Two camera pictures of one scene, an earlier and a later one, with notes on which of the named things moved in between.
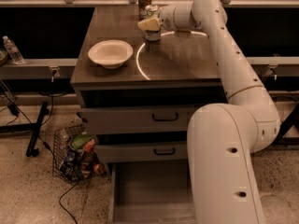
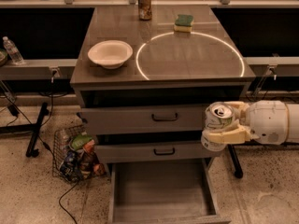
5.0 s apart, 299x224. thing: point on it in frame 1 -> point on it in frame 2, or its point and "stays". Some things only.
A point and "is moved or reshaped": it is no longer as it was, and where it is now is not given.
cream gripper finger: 149,24 -> 234,134
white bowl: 111,53 stays
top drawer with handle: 137,119 stays
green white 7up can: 152,13 is moved or reshaped
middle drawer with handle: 143,152 stays
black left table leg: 33,128 stays
